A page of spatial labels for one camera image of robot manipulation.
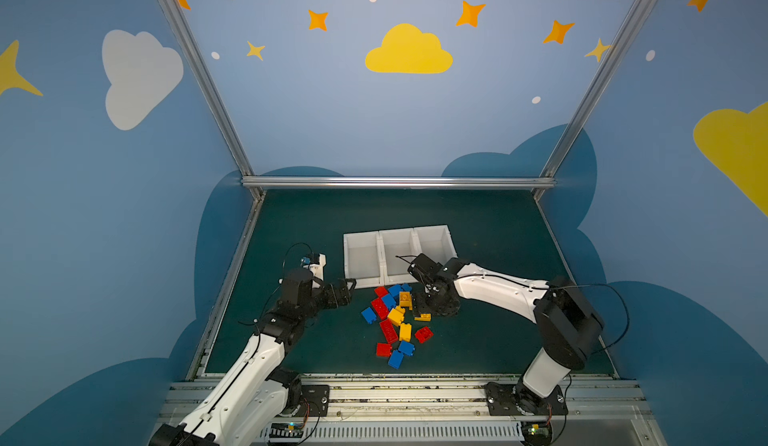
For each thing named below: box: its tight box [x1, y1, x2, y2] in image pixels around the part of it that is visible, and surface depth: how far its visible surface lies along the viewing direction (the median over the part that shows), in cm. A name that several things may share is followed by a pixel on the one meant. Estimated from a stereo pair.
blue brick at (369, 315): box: [361, 306, 377, 325], surface depth 90 cm
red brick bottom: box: [376, 342, 391, 357], surface depth 84 cm
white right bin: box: [400, 224, 459, 275], surface depth 104 cm
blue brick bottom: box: [388, 350, 404, 370], surface depth 82 cm
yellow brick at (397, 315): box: [387, 306, 405, 326], surface depth 89 cm
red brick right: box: [414, 326, 434, 344], surface depth 87 cm
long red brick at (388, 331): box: [380, 318, 399, 344], surface depth 86 cm
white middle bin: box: [377, 228, 422, 286], surface depth 100 cm
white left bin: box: [343, 231, 384, 289], surface depth 100 cm
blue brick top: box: [382, 284, 403, 310], surface depth 92 cm
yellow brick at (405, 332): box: [399, 322, 412, 342], surface depth 86 cm
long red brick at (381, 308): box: [371, 297, 389, 320], surface depth 91 cm
